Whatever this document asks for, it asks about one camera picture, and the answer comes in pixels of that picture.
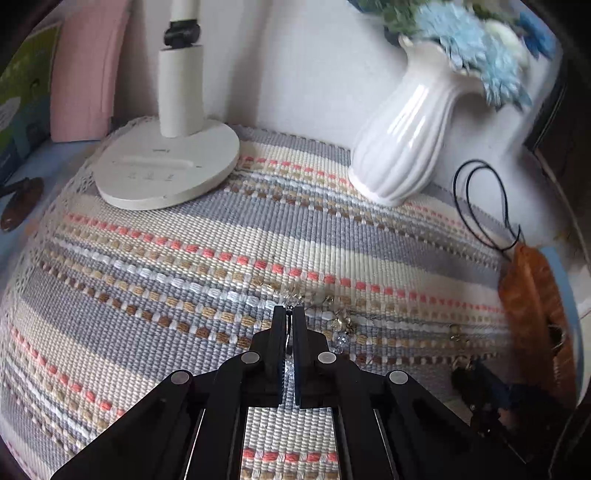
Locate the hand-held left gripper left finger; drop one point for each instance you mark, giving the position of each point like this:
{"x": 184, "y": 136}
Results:
{"x": 279, "y": 350}

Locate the brown wicker basket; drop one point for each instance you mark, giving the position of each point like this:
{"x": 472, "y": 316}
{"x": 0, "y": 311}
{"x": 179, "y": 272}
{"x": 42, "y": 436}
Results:
{"x": 531, "y": 300}

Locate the white desk lamp base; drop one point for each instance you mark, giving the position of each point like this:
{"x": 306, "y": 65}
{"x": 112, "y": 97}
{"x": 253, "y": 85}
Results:
{"x": 175, "y": 166}

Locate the striped woven table mat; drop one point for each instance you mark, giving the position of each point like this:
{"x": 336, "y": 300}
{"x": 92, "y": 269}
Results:
{"x": 184, "y": 277}

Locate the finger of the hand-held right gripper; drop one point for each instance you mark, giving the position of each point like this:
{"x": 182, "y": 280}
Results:
{"x": 471, "y": 381}

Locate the green book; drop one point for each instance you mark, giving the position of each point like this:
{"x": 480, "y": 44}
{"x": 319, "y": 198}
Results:
{"x": 23, "y": 92}

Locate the brown oval wooden object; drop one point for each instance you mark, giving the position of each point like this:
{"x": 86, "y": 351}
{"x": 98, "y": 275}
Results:
{"x": 23, "y": 203}

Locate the blue and white artificial flowers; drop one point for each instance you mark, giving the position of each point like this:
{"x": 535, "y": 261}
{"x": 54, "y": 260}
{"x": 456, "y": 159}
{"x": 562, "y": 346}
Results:
{"x": 461, "y": 27}

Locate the white ribbed vase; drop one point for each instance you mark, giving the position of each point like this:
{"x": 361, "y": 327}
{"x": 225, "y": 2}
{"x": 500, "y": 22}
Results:
{"x": 397, "y": 152}

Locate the pink book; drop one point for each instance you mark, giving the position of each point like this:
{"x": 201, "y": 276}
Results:
{"x": 78, "y": 83}

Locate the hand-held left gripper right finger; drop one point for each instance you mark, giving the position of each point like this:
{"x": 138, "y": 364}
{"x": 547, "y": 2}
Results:
{"x": 299, "y": 360}

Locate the black monitor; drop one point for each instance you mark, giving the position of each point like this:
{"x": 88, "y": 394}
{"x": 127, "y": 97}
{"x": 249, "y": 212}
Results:
{"x": 554, "y": 129}

